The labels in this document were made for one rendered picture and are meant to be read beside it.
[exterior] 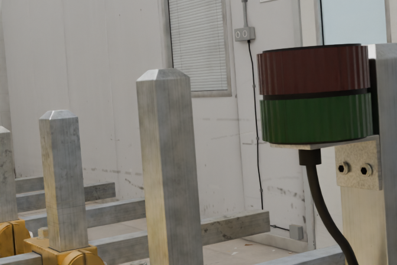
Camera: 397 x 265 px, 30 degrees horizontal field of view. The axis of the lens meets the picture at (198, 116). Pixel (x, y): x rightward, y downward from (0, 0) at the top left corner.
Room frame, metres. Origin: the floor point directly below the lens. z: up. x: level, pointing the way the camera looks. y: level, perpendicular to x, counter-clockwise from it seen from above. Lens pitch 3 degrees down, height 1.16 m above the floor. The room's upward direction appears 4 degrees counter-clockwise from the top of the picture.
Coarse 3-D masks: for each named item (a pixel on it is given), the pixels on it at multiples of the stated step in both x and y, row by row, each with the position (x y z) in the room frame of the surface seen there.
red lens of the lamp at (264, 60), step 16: (320, 48) 0.37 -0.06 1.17; (336, 48) 0.37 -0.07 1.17; (352, 48) 0.38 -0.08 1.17; (272, 64) 0.38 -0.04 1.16; (288, 64) 0.38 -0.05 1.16; (304, 64) 0.37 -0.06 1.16; (320, 64) 0.37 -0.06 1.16; (336, 64) 0.37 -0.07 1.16; (352, 64) 0.38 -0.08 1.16; (368, 64) 0.39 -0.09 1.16; (272, 80) 0.38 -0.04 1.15; (288, 80) 0.38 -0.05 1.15; (304, 80) 0.37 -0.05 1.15; (320, 80) 0.37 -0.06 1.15; (336, 80) 0.37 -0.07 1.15; (352, 80) 0.38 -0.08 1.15; (368, 80) 0.39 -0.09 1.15
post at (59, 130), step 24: (48, 120) 0.83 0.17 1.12; (72, 120) 0.84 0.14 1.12; (48, 144) 0.83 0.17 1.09; (72, 144) 0.84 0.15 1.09; (48, 168) 0.84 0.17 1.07; (72, 168) 0.84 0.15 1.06; (48, 192) 0.85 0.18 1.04; (72, 192) 0.84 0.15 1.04; (48, 216) 0.85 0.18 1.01; (72, 216) 0.84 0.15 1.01; (72, 240) 0.84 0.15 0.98
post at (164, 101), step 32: (160, 96) 0.62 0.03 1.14; (160, 128) 0.62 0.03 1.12; (192, 128) 0.63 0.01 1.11; (160, 160) 0.62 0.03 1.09; (192, 160) 0.63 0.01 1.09; (160, 192) 0.62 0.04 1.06; (192, 192) 0.63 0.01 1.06; (160, 224) 0.62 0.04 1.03; (192, 224) 0.63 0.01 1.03; (160, 256) 0.63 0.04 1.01; (192, 256) 0.63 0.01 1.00
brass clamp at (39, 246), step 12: (24, 240) 0.91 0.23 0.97; (36, 240) 0.90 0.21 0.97; (48, 240) 0.90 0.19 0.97; (24, 252) 0.91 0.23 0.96; (36, 252) 0.87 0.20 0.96; (48, 252) 0.84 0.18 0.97; (60, 252) 0.83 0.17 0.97; (72, 252) 0.83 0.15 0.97; (84, 252) 0.82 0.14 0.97; (96, 252) 0.84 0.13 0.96; (48, 264) 0.84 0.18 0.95; (60, 264) 0.82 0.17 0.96; (72, 264) 0.81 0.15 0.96; (84, 264) 0.82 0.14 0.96; (96, 264) 0.82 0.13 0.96
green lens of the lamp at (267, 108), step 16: (352, 96) 0.38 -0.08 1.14; (368, 96) 0.39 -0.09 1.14; (272, 112) 0.39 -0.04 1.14; (288, 112) 0.38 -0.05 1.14; (304, 112) 0.37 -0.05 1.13; (320, 112) 0.37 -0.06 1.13; (336, 112) 0.37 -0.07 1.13; (352, 112) 0.38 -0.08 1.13; (368, 112) 0.39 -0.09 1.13; (272, 128) 0.39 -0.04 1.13; (288, 128) 0.38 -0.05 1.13; (304, 128) 0.37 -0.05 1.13; (320, 128) 0.37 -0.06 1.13; (336, 128) 0.37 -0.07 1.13; (352, 128) 0.38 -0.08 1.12; (368, 128) 0.39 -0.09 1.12
